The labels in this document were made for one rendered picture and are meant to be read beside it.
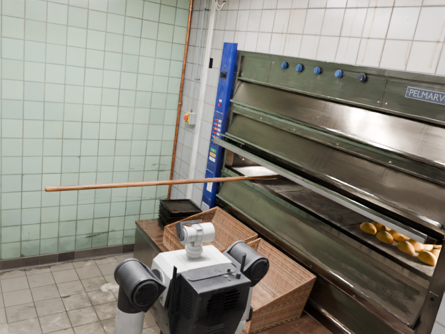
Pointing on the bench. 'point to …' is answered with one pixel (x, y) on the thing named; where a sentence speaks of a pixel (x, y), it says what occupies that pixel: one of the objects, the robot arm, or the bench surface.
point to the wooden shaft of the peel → (155, 183)
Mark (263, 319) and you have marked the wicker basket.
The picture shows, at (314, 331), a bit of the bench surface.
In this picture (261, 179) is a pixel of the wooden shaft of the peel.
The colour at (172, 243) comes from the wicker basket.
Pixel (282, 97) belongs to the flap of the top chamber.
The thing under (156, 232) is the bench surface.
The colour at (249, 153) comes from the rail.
